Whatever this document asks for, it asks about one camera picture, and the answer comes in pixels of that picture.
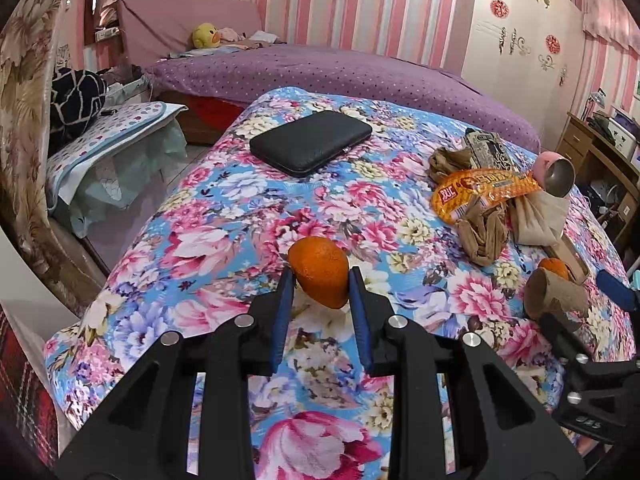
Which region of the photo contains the brown phone case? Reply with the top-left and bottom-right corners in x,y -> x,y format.
542,232 -> 591,283

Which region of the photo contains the red plaid cloth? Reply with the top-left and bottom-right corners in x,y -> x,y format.
0,305 -> 61,466

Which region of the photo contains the light green cloth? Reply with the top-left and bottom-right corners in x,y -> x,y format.
67,125 -> 188,233

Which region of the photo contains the pink covered headboard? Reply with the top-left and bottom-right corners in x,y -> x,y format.
116,0 -> 265,66

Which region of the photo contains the pink window curtain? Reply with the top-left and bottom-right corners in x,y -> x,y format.
580,0 -> 640,53

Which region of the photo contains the white wardrobe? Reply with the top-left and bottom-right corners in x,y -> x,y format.
460,0 -> 588,126

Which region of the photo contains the beige stocking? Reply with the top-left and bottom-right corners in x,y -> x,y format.
505,192 -> 571,247

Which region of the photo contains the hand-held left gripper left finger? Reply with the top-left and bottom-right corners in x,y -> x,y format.
54,268 -> 296,480

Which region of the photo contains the grey patterned pouch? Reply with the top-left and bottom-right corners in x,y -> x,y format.
464,128 -> 523,176

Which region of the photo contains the small orange mandarin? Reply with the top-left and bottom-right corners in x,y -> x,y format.
537,257 -> 570,281

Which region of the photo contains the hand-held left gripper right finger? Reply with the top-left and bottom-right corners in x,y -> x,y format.
348,266 -> 586,480

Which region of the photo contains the wooden desk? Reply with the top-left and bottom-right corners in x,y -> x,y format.
555,110 -> 640,256

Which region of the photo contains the black leather wallet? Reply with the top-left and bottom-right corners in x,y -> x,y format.
249,110 -> 373,178

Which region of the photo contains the white storage box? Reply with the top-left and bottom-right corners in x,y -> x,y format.
607,107 -> 640,158

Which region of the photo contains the brown stocking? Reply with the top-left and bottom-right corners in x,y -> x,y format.
457,200 -> 511,267
428,146 -> 473,184

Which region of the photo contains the yellow duck plush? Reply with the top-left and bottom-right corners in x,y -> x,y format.
192,22 -> 222,51

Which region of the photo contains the orange snack wrapper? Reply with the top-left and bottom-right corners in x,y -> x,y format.
431,169 -> 543,226

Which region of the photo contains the floral blanket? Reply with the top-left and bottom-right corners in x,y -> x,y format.
42,86 -> 633,480

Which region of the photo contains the pink cup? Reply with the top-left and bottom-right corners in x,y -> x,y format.
531,151 -> 577,197

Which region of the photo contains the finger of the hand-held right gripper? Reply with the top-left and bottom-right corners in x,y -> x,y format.
595,269 -> 640,313
539,311 -> 640,402

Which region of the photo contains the dark patterned cloth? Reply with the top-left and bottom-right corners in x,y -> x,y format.
50,69 -> 110,138

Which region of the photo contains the purple dotted bed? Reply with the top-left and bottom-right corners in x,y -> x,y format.
141,42 -> 543,153

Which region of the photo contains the polka dot cushion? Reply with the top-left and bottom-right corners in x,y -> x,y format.
47,101 -> 188,211

